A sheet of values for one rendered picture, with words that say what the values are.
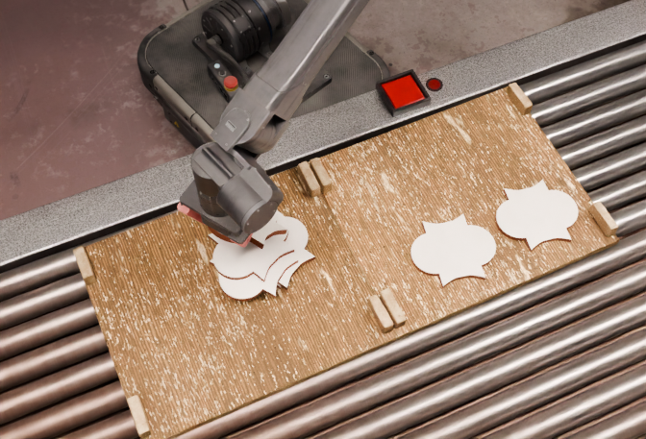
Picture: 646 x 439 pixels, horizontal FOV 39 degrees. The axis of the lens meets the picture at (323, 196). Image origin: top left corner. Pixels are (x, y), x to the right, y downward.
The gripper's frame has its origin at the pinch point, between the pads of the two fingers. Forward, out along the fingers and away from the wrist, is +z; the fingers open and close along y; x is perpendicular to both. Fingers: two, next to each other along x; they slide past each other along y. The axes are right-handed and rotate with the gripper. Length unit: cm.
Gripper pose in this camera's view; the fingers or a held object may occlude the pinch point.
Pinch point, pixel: (226, 230)
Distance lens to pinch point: 135.8
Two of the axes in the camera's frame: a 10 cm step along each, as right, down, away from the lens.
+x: 5.3, -7.3, 4.2
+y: 8.5, 4.6, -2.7
